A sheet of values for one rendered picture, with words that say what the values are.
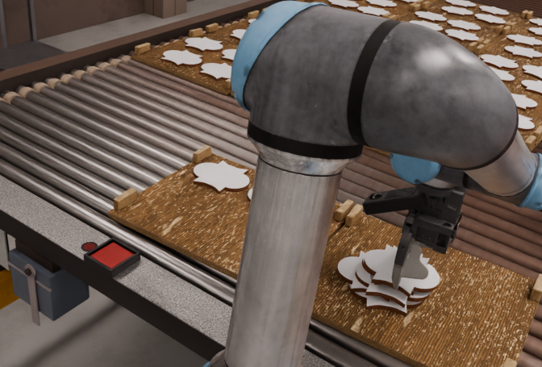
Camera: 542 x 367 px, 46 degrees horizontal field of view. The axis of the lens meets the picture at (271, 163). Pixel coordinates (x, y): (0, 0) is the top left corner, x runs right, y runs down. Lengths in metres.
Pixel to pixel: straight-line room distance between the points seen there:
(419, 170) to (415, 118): 0.40
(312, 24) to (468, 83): 0.14
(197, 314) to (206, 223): 0.25
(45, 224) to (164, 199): 0.25
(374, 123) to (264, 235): 0.17
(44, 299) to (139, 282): 0.29
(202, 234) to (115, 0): 4.44
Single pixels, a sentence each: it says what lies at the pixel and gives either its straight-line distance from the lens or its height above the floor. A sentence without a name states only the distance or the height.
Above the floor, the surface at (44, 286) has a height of 0.80.
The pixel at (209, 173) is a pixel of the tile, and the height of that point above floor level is 0.95.
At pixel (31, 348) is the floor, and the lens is 2.45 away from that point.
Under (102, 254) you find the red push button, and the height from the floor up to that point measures 0.93.
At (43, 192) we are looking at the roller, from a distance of 1.51.
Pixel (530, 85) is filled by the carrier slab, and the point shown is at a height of 0.95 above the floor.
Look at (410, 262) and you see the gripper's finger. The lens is 1.15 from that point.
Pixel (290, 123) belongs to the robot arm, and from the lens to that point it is 0.58.
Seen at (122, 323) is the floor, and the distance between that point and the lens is 2.49.
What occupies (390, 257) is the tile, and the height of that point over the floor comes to 0.99.
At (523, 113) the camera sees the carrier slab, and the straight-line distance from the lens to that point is 2.16.
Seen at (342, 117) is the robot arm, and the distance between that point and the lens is 0.56.
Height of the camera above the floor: 1.71
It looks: 29 degrees down
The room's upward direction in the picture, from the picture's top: 6 degrees clockwise
